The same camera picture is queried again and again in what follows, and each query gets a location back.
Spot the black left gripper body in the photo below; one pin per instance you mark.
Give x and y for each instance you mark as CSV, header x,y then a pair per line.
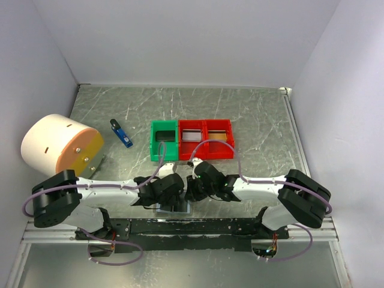
x,y
166,200

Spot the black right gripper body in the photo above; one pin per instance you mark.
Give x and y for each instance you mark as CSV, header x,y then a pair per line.
x,y
199,190

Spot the grey card holder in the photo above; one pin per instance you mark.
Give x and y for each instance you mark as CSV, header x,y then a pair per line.
x,y
180,208

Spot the green plastic bin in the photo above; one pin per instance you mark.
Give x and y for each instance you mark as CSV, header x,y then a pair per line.
x,y
156,148

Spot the white drum with orange lid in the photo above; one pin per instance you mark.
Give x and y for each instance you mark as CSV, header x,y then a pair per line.
x,y
56,143

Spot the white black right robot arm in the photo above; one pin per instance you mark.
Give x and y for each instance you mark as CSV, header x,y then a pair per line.
x,y
300,199

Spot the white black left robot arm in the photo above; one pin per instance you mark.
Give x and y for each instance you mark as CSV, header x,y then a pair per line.
x,y
68,199

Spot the gold card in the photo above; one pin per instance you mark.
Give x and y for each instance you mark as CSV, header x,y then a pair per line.
x,y
217,135

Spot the white silver card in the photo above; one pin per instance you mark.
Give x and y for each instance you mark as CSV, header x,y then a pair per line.
x,y
192,136

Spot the red right plastic bin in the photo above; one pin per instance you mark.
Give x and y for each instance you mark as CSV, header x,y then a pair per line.
x,y
216,149

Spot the red plastic bin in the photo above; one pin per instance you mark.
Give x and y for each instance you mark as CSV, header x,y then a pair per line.
x,y
185,149
216,149

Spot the red middle plastic bin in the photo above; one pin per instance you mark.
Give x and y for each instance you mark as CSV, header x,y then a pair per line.
x,y
185,149

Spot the blue stapler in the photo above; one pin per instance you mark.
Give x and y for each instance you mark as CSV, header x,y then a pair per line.
x,y
120,133

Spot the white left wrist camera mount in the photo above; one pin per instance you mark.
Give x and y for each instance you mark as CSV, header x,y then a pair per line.
x,y
167,169

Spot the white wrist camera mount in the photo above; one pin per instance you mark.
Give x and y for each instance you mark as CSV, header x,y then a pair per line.
x,y
167,169
196,162

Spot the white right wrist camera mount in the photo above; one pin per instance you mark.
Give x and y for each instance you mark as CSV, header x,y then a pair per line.
x,y
196,162

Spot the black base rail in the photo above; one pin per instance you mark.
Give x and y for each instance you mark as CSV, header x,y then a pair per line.
x,y
156,234

